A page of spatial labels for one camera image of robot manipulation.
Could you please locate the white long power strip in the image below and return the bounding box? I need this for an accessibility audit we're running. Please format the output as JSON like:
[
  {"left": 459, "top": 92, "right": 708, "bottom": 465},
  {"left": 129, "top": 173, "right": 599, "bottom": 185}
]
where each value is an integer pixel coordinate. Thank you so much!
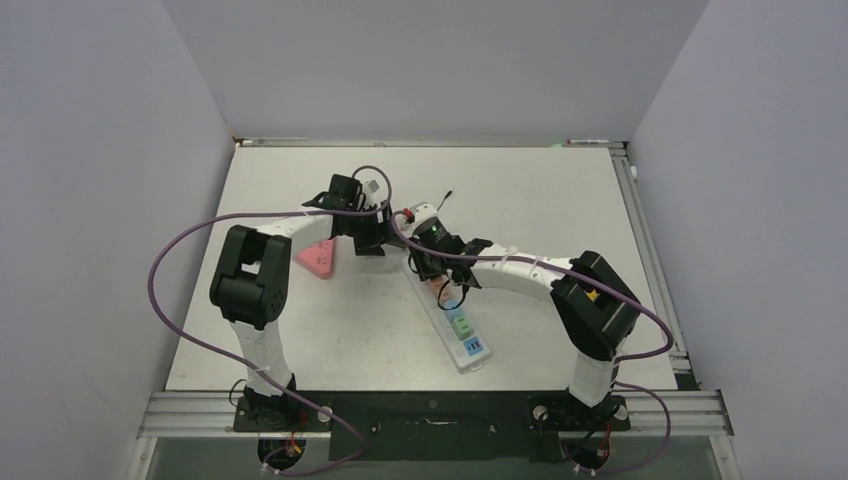
[{"left": 405, "top": 255, "right": 492, "bottom": 374}]

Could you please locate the pink triangular socket base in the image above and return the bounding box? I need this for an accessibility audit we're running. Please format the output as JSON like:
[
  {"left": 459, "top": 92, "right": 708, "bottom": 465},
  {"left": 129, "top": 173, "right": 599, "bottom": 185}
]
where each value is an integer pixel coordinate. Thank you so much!
[{"left": 294, "top": 239, "right": 336, "bottom": 280}]

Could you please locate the aluminium frame rail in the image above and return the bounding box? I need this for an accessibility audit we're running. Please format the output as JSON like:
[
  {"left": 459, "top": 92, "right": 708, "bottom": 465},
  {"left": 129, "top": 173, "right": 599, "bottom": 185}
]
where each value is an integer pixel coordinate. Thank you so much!
[{"left": 128, "top": 389, "right": 741, "bottom": 479}]

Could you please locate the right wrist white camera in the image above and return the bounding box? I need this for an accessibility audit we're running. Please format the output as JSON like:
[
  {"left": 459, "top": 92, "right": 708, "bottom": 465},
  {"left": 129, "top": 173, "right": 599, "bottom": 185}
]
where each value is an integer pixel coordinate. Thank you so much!
[{"left": 404, "top": 202, "right": 438, "bottom": 230}]

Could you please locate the wrist white camera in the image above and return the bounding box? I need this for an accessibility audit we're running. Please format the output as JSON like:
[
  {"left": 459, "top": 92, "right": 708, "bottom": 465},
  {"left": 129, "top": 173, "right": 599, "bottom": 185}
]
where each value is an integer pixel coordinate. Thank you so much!
[
  {"left": 362, "top": 179, "right": 387, "bottom": 209},
  {"left": 404, "top": 202, "right": 438, "bottom": 230}
]

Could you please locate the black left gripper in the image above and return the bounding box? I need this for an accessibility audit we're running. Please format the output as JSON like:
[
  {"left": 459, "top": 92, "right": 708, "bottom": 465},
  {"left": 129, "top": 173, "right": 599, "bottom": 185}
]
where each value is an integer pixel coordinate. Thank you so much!
[{"left": 345, "top": 202, "right": 404, "bottom": 256}]

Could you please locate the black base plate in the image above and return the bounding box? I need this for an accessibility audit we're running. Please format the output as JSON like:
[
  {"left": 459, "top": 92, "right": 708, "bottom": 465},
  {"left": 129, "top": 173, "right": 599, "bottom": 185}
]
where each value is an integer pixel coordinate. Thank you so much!
[{"left": 232, "top": 390, "right": 631, "bottom": 462}]

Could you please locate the green cube plug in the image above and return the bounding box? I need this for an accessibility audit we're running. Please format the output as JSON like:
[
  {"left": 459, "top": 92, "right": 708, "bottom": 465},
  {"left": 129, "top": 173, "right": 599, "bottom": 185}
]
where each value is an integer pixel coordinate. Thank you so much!
[{"left": 451, "top": 316, "right": 474, "bottom": 341}]

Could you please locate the tan cube plug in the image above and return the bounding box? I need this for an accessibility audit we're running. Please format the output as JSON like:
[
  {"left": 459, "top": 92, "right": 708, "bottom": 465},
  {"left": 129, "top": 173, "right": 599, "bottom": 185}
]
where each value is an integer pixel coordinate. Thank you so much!
[{"left": 433, "top": 282, "right": 454, "bottom": 309}]

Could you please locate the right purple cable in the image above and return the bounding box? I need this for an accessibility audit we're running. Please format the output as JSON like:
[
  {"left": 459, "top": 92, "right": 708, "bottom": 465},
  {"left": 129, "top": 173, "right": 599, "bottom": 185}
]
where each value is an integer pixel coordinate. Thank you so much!
[{"left": 389, "top": 210, "right": 676, "bottom": 477}]

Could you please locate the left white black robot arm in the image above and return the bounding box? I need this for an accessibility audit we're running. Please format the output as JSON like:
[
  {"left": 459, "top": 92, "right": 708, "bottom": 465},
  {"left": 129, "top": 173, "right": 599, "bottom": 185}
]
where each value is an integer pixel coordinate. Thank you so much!
[{"left": 210, "top": 200, "right": 399, "bottom": 430}]

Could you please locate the blue cube plug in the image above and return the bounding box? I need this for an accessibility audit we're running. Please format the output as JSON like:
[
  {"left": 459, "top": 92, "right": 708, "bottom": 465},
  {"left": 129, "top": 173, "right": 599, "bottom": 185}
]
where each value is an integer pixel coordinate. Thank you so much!
[{"left": 442, "top": 298, "right": 464, "bottom": 324}]

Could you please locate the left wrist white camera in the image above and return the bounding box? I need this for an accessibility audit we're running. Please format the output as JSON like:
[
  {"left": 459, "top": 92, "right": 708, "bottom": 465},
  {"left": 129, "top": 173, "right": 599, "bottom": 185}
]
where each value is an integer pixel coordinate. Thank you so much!
[{"left": 362, "top": 179, "right": 387, "bottom": 209}]

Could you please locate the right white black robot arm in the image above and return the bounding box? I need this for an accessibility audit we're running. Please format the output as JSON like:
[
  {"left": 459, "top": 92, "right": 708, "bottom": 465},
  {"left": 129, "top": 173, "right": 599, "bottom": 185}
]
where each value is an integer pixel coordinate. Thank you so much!
[{"left": 403, "top": 217, "right": 640, "bottom": 428}]

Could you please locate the salmon cube plug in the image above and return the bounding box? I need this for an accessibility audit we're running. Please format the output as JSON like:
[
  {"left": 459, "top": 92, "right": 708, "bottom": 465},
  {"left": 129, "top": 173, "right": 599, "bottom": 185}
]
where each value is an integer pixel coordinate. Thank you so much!
[{"left": 426, "top": 277, "right": 444, "bottom": 297}]

